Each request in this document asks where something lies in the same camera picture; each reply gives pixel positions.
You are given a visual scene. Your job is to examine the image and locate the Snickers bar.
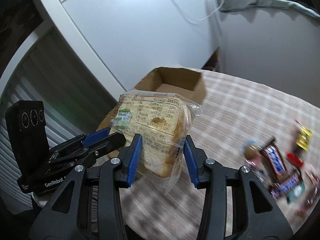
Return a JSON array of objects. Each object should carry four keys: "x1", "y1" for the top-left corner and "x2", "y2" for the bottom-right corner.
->
[
  {"x1": 260, "y1": 137, "x2": 287, "y2": 181},
  {"x1": 269, "y1": 173, "x2": 303, "y2": 199}
]

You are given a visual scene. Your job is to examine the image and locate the packaged sliced bread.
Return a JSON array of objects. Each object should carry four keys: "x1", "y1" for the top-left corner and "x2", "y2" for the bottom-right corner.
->
[{"x1": 110, "y1": 90, "x2": 202, "y2": 194}]

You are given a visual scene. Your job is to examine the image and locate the teal candy wrapper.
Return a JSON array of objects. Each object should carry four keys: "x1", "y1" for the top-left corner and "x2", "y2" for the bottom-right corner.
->
[{"x1": 286, "y1": 181, "x2": 305, "y2": 204}]

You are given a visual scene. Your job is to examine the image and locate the red candy wrapper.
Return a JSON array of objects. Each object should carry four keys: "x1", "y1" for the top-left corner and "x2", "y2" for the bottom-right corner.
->
[{"x1": 285, "y1": 153, "x2": 304, "y2": 168}]

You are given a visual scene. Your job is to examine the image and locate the yellow candy wrapper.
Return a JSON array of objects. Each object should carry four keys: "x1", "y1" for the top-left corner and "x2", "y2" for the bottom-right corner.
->
[{"x1": 296, "y1": 126, "x2": 312, "y2": 151}]

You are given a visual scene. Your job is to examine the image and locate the checkered pink tablecloth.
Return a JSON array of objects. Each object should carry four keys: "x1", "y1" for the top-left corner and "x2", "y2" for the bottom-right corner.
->
[{"x1": 120, "y1": 71, "x2": 319, "y2": 239}]

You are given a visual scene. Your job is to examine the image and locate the brown cardboard box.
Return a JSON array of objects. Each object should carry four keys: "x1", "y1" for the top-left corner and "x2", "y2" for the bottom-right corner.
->
[{"x1": 98, "y1": 67, "x2": 206, "y2": 129}]

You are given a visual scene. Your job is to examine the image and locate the white cabinet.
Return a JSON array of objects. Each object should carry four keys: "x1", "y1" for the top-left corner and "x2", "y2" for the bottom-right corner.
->
[{"x1": 34, "y1": 0, "x2": 222, "y2": 99}]

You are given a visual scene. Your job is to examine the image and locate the grey windowsill cloth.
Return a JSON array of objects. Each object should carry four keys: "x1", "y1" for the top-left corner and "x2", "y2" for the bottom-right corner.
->
[{"x1": 219, "y1": 0, "x2": 319, "y2": 20}]

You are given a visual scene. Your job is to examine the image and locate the black camera module left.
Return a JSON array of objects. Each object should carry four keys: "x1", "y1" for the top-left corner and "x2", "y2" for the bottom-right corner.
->
[{"x1": 5, "y1": 100, "x2": 49, "y2": 193}]

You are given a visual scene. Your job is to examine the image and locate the white cable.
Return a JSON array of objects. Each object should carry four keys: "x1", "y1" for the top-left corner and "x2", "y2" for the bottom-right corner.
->
[{"x1": 156, "y1": 0, "x2": 226, "y2": 23}]

